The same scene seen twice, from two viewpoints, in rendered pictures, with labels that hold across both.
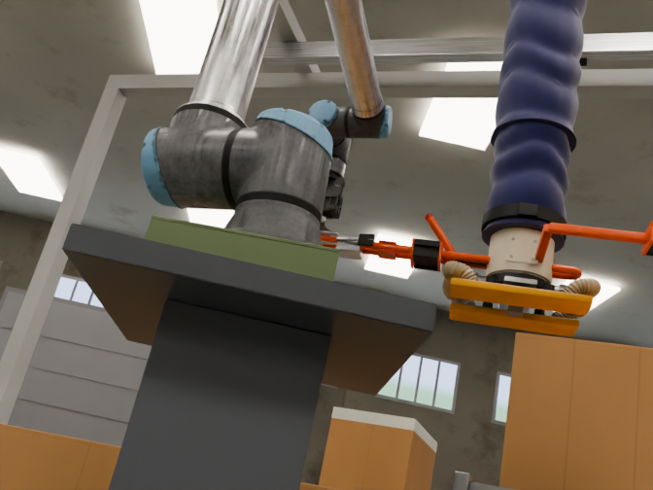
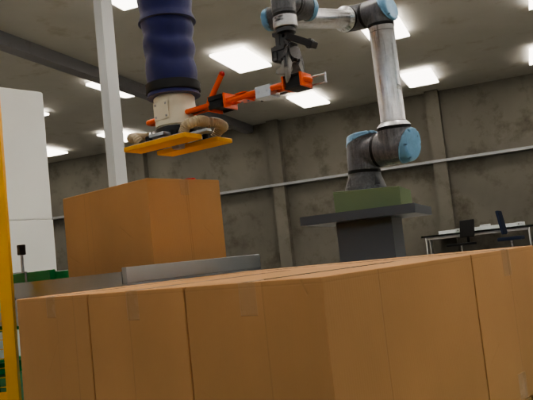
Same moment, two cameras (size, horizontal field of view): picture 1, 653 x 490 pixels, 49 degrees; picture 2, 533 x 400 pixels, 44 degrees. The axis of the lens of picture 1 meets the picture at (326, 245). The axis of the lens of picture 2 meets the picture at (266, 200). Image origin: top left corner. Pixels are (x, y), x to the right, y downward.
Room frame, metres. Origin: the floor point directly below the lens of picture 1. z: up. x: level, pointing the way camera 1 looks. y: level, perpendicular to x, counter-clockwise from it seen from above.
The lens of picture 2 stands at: (4.15, 0.78, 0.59)
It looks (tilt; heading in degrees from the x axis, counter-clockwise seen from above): 5 degrees up; 202
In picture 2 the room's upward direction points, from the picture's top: 6 degrees counter-clockwise
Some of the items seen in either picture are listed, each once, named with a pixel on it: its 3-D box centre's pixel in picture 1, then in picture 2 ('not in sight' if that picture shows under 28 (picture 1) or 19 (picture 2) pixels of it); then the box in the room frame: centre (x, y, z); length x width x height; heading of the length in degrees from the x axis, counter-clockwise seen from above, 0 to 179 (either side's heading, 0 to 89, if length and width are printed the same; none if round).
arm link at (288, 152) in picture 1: (283, 167); (364, 151); (1.16, 0.11, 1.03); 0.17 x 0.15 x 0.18; 71
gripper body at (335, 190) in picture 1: (326, 195); (285, 46); (1.90, 0.03, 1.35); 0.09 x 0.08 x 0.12; 76
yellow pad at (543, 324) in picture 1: (512, 314); (161, 140); (1.87, -0.54, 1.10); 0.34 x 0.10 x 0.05; 77
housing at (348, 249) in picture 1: (350, 247); (267, 92); (1.88, -0.07, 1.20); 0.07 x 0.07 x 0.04; 77
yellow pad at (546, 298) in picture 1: (519, 291); (193, 143); (1.68, -0.50, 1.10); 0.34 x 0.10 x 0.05; 77
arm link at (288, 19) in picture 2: (329, 171); (285, 24); (1.90, 0.04, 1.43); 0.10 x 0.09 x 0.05; 166
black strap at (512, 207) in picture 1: (524, 227); (174, 89); (1.77, -0.52, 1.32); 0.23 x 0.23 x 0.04
